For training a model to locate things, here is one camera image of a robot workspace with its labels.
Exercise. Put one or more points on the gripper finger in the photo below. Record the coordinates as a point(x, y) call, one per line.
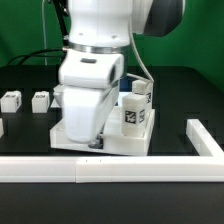
point(85, 111)
point(97, 143)

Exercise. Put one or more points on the white part at left edge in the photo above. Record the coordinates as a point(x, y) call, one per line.
point(1, 128)

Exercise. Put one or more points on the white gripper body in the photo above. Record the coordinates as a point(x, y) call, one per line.
point(88, 70)

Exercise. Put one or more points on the white square table top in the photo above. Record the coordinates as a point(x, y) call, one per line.
point(114, 141)

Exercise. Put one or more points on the white sheet with AprilTags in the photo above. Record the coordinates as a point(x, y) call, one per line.
point(125, 89)

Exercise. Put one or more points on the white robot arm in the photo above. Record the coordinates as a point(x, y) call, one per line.
point(106, 26)

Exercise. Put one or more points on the white U-shaped obstacle fence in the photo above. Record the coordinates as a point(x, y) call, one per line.
point(206, 166)

